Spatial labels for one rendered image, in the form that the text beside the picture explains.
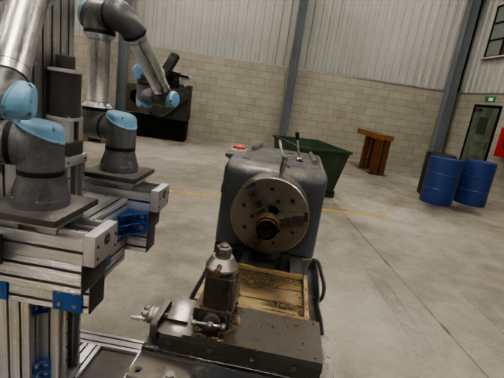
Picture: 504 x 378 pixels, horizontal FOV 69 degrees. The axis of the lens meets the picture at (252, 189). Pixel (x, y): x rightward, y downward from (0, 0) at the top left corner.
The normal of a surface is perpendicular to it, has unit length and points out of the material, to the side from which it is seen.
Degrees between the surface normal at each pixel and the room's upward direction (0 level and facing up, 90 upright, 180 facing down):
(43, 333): 90
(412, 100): 90
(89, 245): 90
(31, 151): 90
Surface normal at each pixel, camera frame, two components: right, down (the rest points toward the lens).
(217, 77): 0.04, 0.25
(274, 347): 0.14, -0.96
